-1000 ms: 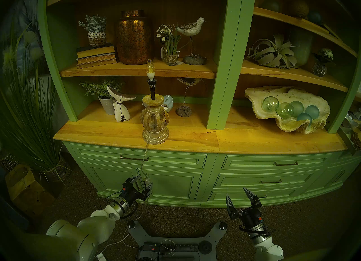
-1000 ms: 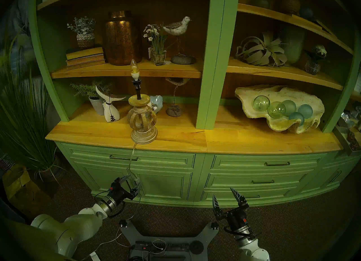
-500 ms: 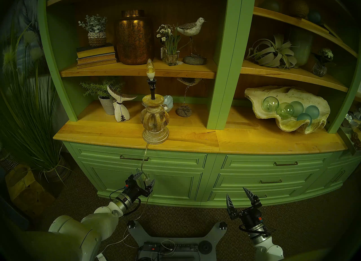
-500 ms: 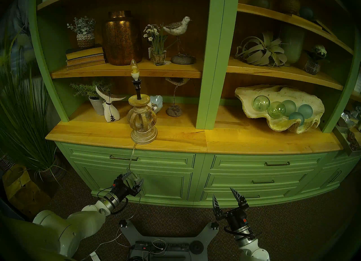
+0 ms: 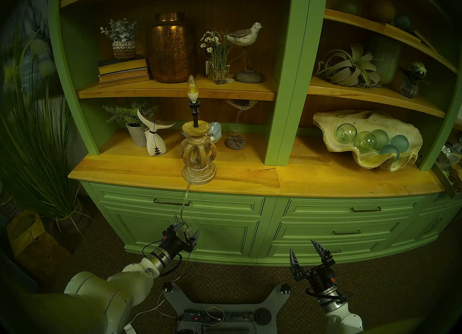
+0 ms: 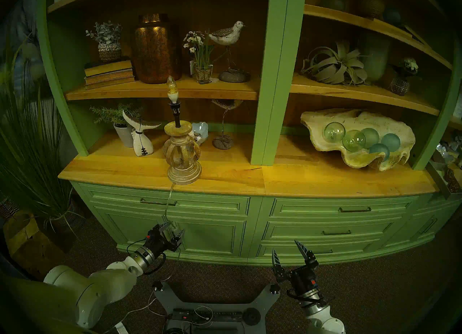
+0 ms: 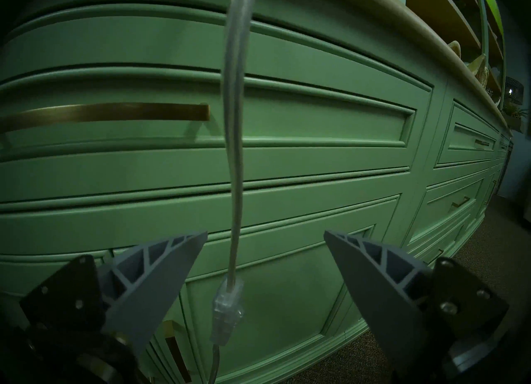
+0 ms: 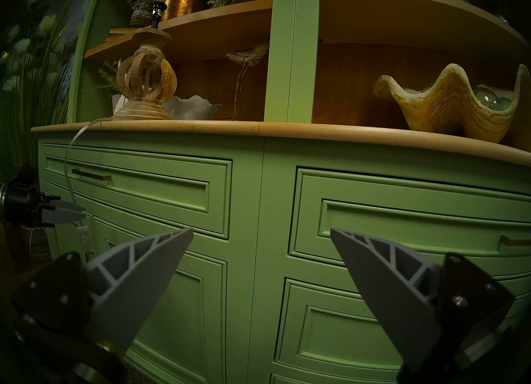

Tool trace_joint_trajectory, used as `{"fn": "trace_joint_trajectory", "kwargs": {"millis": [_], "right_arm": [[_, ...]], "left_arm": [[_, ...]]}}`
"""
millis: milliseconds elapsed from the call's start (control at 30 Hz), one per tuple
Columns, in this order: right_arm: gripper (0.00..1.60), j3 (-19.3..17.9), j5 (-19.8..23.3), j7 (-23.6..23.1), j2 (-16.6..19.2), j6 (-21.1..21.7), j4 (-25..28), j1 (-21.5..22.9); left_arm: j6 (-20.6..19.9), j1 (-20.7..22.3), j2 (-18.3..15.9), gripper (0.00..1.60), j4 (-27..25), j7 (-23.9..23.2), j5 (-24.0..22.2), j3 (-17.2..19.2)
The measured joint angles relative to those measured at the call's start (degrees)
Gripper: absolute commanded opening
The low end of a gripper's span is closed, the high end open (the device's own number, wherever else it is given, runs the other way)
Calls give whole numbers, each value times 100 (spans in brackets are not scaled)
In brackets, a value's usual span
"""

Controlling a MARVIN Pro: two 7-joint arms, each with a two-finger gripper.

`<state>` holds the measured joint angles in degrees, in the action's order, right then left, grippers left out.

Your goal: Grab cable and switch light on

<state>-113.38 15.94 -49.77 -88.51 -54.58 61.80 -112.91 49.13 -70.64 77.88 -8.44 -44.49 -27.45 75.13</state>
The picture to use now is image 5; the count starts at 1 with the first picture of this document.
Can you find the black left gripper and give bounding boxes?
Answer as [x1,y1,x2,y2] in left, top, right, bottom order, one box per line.
[161,222,200,257]

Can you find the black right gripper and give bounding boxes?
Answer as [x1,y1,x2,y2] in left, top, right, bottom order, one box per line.
[289,239,339,297]

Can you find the clear lamp cable with switch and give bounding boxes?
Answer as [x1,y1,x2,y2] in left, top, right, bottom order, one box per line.
[179,183,193,283]

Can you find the carved wooden table lamp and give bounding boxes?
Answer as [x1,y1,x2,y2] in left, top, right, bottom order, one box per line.
[179,101,218,186]

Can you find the black round disc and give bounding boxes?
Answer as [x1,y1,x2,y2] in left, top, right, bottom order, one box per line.
[254,307,272,326]

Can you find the white whale tail figurine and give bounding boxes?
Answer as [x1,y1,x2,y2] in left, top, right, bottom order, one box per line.
[137,109,176,157]

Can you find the black power strip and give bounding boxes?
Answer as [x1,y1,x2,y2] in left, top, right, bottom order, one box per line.
[182,310,255,325]

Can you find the brown bird figurine on stone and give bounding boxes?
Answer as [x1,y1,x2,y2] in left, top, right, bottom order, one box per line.
[225,99,258,150]

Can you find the pale blue shell dish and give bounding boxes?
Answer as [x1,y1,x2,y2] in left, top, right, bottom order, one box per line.
[208,121,222,144]

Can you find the rosemary plant in grey pot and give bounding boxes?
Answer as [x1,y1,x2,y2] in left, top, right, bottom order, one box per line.
[102,101,159,148]

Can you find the giant clam shell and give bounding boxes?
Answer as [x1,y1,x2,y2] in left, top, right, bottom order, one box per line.
[313,110,423,172]

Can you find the clear green glass ball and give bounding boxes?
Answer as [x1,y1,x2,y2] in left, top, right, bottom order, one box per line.
[354,131,377,153]
[335,123,358,143]

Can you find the candle shaped light bulb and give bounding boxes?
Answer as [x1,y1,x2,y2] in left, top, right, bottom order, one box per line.
[187,75,200,103]

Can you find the white flowers in glass vase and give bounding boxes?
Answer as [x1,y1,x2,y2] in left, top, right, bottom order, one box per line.
[200,31,233,85]

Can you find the tall grass plant in basket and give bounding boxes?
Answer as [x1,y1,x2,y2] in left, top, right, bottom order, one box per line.
[0,30,92,234]

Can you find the old hardcover book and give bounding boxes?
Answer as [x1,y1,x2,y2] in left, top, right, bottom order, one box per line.
[97,55,148,75]
[98,70,149,82]
[99,76,151,88]

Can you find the tray of seashells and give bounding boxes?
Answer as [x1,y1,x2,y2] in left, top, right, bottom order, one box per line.
[433,138,462,195]

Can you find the striped woven basket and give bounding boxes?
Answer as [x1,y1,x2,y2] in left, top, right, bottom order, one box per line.
[0,193,22,222]

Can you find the copper crackle vase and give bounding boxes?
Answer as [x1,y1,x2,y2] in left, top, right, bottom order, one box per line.
[147,12,197,84]

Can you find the small plant in woven pot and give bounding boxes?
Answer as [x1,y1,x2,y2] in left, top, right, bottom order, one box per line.
[100,18,138,61]

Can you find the green cabinet with wooden shelves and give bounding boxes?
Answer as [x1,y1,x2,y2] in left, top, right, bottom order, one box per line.
[47,0,462,267]

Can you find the pale air plant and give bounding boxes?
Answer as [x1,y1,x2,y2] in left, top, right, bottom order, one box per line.
[316,43,381,88]

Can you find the small plant in crystal vase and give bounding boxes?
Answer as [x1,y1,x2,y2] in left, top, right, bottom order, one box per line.
[398,61,427,99]

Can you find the shorebird figurine on stone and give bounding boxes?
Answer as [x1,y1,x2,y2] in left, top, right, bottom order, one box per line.
[226,22,266,84]

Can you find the green glass vase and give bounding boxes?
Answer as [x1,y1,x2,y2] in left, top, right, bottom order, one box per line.
[370,36,402,85]

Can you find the dark green decorative sphere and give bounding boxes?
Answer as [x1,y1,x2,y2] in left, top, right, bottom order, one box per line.
[334,0,359,16]

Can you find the teal decorative sphere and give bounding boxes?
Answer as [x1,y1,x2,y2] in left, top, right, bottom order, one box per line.
[393,13,412,32]

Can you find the brown woven decorative sphere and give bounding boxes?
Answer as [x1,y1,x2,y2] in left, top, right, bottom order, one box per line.
[372,0,396,23]

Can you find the long brass drawer handle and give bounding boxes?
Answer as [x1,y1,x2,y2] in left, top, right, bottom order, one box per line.
[153,198,191,207]

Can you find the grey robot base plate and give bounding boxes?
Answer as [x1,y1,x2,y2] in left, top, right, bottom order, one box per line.
[162,282,291,334]

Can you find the white floor cable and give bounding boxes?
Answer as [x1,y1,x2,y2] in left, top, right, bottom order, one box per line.
[123,297,170,334]

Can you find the blue feather wall art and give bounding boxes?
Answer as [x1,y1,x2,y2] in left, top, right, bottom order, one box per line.
[14,0,55,95]

